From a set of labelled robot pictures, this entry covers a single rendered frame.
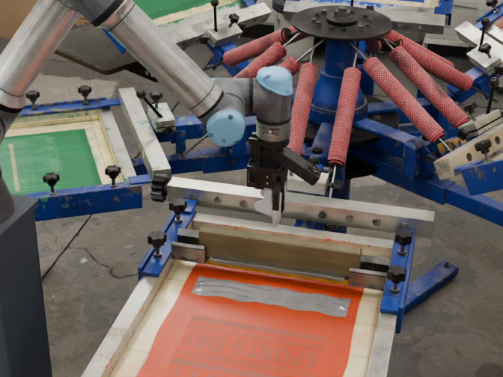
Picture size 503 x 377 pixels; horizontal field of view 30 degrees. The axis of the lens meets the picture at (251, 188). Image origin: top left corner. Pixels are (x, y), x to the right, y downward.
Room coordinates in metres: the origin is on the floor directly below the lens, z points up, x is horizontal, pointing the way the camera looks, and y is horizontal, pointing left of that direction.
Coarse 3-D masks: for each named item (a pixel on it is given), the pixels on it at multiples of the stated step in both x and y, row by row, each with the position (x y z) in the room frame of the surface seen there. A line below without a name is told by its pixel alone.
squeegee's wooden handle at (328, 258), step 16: (208, 240) 1.86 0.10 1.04; (224, 240) 1.86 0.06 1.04; (240, 240) 1.85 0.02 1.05; (256, 240) 1.84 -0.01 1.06; (272, 240) 1.83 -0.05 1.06; (288, 240) 1.84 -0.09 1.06; (304, 240) 1.84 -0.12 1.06; (208, 256) 1.87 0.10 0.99; (224, 256) 1.86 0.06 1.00; (240, 256) 1.85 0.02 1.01; (256, 256) 1.84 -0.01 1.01; (272, 256) 1.83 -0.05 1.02; (288, 256) 1.82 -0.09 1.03; (304, 256) 1.81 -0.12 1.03; (320, 256) 1.80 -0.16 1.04; (336, 256) 1.80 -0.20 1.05; (352, 256) 1.79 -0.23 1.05; (336, 272) 1.80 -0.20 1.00
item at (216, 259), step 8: (232, 264) 1.84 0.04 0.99; (240, 264) 1.83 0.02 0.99; (248, 264) 1.83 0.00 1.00; (256, 264) 1.83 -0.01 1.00; (264, 264) 1.83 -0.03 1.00; (280, 272) 1.81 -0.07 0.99; (288, 272) 1.81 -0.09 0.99; (296, 272) 1.80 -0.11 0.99; (304, 272) 1.80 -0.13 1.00; (312, 272) 1.80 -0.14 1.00; (320, 272) 1.80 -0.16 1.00; (336, 280) 1.78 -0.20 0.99; (344, 280) 1.79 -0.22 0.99
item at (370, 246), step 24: (216, 216) 2.05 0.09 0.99; (312, 240) 1.96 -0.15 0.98; (336, 240) 1.95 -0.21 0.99; (360, 240) 1.95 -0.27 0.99; (384, 240) 1.95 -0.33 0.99; (168, 264) 1.85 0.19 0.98; (144, 288) 1.73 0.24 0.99; (144, 312) 1.68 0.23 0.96; (120, 336) 1.56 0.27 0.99; (384, 336) 1.58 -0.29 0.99; (96, 360) 1.48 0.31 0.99; (384, 360) 1.50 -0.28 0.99
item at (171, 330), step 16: (192, 272) 1.85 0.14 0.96; (208, 272) 1.85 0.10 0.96; (224, 272) 1.85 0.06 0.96; (240, 272) 1.85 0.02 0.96; (256, 272) 1.86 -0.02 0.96; (192, 288) 1.79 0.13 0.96; (176, 304) 1.72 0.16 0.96; (192, 304) 1.72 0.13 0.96; (208, 304) 1.72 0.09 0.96; (224, 304) 1.72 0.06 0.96; (240, 304) 1.73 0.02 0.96; (256, 304) 1.73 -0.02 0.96; (176, 320) 1.66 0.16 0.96; (240, 320) 1.67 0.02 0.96; (256, 320) 1.67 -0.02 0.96; (160, 336) 1.61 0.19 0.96; (176, 336) 1.61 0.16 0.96; (160, 352) 1.55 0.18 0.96; (144, 368) 1.50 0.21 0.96; (160, 368) 1.50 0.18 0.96
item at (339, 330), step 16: (288, 288) 1.79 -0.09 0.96; (304, 288) 1.79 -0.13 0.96; (320, 288) 1.80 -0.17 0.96; (336, 288) 1.80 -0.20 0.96; (352, 288) 1.80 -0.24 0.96; (352, 304) 1.73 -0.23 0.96; (272, 320) 1.67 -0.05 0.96; (288, 320) 1.67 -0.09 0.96; (304, 320) 1.67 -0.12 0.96; (320, 320) 1.67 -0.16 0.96; (336, 320) 1.67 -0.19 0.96; (352, 320) 1.68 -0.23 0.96; (336, 336) 1.62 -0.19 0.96; (352, 336) 1.62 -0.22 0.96; (336, 352) 1.56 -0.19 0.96; (320, 368) 1.51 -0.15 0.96; (336, 368) 1.51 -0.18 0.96
